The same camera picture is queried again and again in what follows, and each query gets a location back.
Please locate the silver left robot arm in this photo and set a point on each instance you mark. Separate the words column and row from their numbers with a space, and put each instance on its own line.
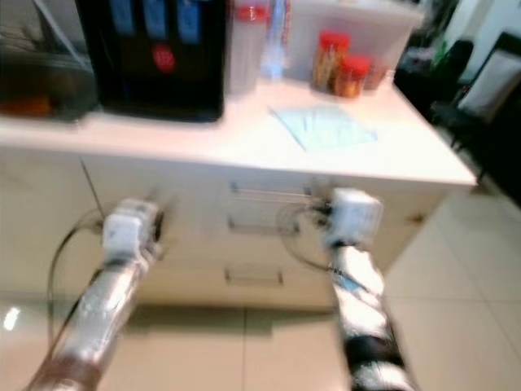
column 98, row 318

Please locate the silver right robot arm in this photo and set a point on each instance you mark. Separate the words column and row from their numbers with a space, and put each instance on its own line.
column 362, row 301

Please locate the light blue cloth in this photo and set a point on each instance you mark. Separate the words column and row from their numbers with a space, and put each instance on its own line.
column 326, row 128

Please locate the cream drawer cabinet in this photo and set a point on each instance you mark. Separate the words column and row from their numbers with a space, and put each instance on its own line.
column 195, row 244

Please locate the short jar with red lid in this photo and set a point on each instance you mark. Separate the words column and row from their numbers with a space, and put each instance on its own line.
column 354, row 80

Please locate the tall jar with red lid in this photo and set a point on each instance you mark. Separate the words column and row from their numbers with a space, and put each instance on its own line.
column 330, row 65

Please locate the clear canister with red lid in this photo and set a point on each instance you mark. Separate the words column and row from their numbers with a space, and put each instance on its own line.
column 248, row 57

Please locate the clear plastic bottle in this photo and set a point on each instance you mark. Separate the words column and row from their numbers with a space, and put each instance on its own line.
column 278, row 41

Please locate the white plastic storage box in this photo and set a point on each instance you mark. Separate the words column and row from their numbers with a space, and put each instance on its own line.
column 374, row 28

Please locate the black chair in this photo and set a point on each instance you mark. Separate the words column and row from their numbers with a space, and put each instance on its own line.
column 452, row 61

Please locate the black water dispenser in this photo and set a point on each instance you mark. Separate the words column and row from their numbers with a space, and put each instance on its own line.
column 155, row 90

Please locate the dark dish rack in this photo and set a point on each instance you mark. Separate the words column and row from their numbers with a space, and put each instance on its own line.
column 41, row 65

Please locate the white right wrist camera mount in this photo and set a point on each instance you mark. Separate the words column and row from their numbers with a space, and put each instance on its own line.
column 354, row 216

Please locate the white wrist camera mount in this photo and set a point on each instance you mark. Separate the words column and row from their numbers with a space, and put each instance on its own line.
column 354, row 216
column 126, row 232

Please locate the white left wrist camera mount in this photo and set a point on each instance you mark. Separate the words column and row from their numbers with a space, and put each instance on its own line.
column 126, row 232

